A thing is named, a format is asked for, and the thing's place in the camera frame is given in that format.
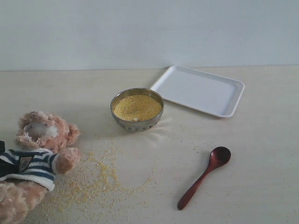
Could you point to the steel bowl of millet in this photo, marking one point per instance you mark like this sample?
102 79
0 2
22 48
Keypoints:
137 109

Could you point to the dark red wooden spoon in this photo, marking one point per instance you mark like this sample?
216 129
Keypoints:
218 158

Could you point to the plush bear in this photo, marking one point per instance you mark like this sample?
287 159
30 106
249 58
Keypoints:
44 149

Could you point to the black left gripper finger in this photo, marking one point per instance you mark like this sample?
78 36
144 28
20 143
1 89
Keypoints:
3 164

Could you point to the white rectangular tray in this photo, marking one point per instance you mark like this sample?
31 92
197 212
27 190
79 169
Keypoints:
205 92

